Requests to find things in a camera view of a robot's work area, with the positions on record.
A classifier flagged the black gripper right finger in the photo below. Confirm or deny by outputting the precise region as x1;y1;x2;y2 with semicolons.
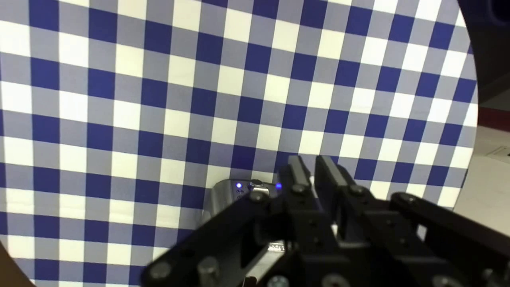
313;153;510;287

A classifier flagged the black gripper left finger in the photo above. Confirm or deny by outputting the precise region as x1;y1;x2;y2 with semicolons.
138;153;340;287

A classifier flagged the silver two-slot toaster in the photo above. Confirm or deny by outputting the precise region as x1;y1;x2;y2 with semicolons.
202;177;286;228

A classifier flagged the blue white checkered tablecloth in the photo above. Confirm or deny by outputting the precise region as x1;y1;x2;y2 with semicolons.
0;0;479;287

